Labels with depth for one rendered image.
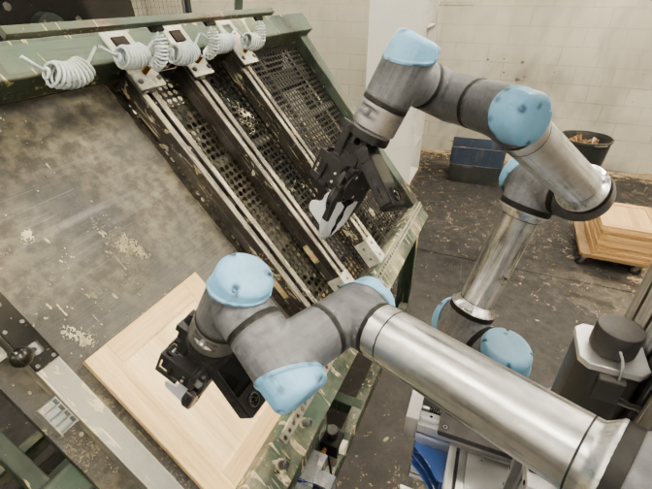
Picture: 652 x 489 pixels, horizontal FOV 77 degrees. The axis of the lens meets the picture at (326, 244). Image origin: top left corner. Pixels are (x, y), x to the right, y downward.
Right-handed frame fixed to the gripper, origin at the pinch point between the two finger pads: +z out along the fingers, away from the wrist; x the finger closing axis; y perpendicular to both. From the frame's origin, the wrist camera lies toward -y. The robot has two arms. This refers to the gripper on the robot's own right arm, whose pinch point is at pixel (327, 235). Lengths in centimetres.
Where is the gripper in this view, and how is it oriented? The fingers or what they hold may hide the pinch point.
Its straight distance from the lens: 75.3
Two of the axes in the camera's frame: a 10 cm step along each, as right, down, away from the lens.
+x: -6.2, 1.0, -7.8
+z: -4.3, 7.9, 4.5
